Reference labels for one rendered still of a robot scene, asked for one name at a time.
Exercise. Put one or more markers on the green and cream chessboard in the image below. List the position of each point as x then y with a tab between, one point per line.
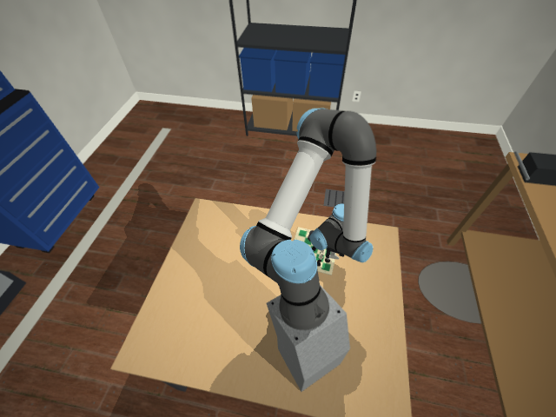
325	267

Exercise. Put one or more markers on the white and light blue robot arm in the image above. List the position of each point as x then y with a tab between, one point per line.
292	264

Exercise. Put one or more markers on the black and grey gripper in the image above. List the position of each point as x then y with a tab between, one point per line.
331	254

